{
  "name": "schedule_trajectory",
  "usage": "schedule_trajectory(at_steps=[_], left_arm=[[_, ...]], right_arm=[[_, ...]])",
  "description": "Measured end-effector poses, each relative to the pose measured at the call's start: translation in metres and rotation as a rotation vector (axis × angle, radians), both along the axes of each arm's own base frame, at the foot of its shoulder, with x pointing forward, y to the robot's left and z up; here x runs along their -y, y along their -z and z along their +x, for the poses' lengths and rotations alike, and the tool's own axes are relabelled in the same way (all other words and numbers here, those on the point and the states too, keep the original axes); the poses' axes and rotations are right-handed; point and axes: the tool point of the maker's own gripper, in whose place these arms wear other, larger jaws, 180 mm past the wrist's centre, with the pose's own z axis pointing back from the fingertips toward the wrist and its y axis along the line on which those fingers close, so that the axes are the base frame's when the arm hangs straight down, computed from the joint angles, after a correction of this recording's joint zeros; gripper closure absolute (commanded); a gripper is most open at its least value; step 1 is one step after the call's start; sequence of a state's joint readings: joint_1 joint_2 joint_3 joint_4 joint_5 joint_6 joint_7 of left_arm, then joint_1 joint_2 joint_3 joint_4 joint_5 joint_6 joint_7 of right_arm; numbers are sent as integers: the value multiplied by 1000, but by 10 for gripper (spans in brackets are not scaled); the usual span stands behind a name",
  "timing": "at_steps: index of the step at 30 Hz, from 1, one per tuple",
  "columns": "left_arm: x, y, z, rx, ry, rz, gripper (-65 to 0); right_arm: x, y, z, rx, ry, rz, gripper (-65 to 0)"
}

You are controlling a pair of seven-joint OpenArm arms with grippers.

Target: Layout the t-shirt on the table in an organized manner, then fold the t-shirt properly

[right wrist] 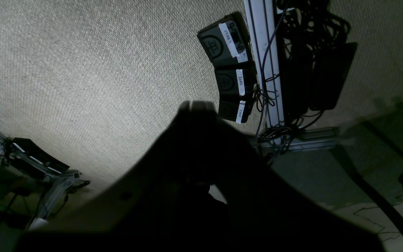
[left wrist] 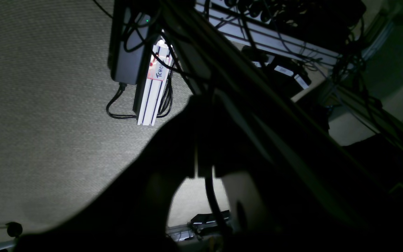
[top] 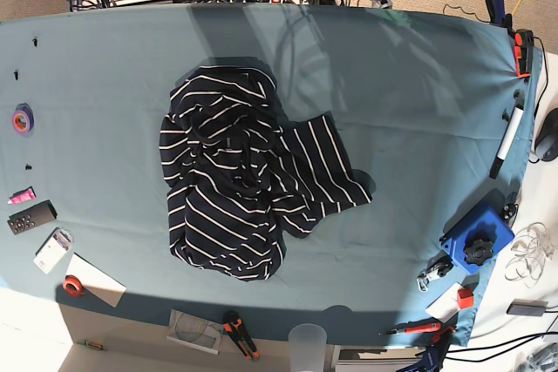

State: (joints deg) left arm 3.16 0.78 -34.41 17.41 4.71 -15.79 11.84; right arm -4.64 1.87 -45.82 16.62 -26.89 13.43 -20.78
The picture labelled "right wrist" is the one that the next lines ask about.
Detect black power supply bricks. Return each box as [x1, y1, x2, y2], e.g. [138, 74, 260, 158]
[275, 0, 358, 119]

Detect white aluminium frame rail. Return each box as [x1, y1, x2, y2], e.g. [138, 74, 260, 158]
[243, 0, 285, 127]

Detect black box on frame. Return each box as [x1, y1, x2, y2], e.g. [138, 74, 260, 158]
[12, 138, 70, 174]

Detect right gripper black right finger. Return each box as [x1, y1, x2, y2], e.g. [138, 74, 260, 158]
[201, 101, 387, 252]

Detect black foot pedal unit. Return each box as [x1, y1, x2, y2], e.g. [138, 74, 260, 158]
[197, 12, 256, 124]

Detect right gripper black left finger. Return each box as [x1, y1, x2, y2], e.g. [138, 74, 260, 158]
[16, 101, 211, 252]

